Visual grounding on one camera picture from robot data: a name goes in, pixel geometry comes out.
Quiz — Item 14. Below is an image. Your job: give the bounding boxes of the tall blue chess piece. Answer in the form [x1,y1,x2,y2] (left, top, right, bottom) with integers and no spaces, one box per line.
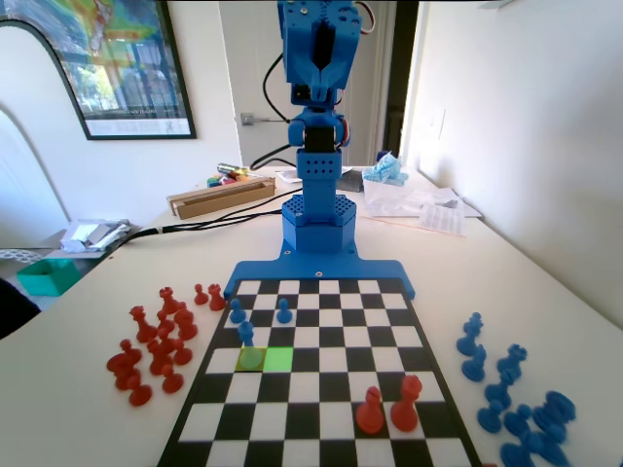
[237,319,267,372]

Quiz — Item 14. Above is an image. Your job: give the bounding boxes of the red chess queen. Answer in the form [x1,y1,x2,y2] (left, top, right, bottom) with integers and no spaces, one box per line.
[128,305,160,344]

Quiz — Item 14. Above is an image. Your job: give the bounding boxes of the blue chess rook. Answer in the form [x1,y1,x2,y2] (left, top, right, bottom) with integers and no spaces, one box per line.
[495,343,529,381]

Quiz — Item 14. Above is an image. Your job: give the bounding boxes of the tall red chess piece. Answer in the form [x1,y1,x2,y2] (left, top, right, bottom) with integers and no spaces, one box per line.
[389,374,423,433]

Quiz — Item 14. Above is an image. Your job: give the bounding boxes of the red chess bishop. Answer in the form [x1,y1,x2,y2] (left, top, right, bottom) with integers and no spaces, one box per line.
[354,386,385,435]

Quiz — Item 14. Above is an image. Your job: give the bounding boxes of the white door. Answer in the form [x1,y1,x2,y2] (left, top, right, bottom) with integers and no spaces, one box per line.
[217,0,393,169]

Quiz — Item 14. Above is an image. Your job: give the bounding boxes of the dark grey flat box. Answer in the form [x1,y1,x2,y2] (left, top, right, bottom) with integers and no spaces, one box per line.
[335,169,367,194]

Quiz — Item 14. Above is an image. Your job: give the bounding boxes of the clear plastic bag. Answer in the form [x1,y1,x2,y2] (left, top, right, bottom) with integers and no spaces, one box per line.
[362,178,427,219]

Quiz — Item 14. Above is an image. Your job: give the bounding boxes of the long cardboard box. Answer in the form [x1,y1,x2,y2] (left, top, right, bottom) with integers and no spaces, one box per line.
[165,175,277,221]

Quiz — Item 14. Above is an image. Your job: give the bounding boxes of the black framed colourful poster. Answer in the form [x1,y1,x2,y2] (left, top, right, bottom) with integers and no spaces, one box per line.
[0,0,199,141]

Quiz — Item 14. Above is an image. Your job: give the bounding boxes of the white paper stack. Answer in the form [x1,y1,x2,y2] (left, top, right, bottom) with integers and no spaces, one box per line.
[408,184,484,219]

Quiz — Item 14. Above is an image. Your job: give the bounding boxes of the printed paper sheet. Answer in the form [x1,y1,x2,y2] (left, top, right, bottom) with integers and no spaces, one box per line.
[417,202,469,239]

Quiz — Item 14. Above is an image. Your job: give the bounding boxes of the white arched panel black rim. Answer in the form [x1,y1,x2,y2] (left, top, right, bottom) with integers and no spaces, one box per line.
[0,18,92,247]

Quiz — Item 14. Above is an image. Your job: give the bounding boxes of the grey paper pile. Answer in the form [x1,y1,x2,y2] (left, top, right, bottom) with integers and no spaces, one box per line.
[57,218,142,254]

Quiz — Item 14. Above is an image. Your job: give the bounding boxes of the black white chessboard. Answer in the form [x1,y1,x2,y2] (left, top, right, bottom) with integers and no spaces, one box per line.
[156,277,483,467]

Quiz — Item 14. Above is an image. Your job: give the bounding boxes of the green plastic box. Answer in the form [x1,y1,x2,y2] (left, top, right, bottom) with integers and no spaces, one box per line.
[16,257,82,298]

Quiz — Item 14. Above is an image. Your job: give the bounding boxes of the black camera cable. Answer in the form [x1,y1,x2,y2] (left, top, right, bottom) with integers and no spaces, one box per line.
[249,51,299,170]

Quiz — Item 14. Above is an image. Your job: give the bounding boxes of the silver door handle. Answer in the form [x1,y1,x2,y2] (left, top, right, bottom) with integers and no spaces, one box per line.
[239,111,293,127]

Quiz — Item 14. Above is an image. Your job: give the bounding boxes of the black cable bundle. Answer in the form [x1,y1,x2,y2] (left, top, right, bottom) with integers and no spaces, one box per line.
[102,188,301,255]

